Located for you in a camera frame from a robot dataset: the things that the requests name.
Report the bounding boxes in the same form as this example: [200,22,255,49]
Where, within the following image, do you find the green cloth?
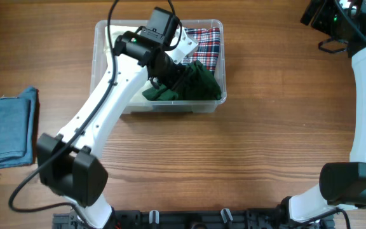
[142,60,222,101]

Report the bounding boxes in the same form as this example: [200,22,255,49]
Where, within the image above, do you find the clear plastic storage container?
[90,19,227,114]

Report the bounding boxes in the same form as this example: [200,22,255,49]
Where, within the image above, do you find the red plaid cloth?
[182,27,221,74]

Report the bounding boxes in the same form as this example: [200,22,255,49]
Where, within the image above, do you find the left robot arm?
[37,7,182,228]

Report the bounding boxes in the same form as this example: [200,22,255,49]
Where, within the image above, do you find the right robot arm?
[273,0,366,228]

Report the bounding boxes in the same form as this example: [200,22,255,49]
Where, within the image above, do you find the folded blue denim jeans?
[0,87,37,169]

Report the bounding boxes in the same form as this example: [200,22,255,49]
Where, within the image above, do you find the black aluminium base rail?
[51,207,335,229]

